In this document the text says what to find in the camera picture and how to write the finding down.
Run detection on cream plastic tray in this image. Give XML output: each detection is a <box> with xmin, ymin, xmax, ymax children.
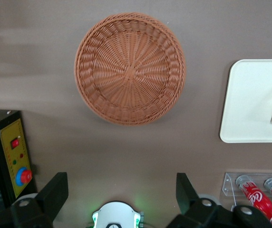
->
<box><xmin>219</xmin><ymin>58</ymin><xmax>272</xmax><ymax>144</ymax></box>

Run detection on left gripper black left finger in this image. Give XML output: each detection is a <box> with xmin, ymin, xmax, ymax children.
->
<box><xmin>10</xmin><ymin>172</ymin><xmax>69</xmax><ymax>228</ymax></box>

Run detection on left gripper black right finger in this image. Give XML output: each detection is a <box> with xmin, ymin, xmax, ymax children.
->
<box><xmin>166</xmin><ymin>172</ymin><xmax>219</xmax><ymax>228</ymax></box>

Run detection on brown round wicker basket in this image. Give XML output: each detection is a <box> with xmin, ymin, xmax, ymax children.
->
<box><xmin>74</xmin><ymin>12</ymin><xmax>187</xmax><ymax>126</ymax></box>

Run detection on black food warmer cabinet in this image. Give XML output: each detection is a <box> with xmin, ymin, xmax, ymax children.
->
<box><xmin>0</xmin><ymin>109</ymin><xmax>37</xmax><ymax>214</ymax></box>

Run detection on clear acrylic bottle rack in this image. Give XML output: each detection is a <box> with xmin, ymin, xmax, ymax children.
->
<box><xmin>220</xmin><ymin>172</ymin><xmax>272</xmax><ymax>228</ymax></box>

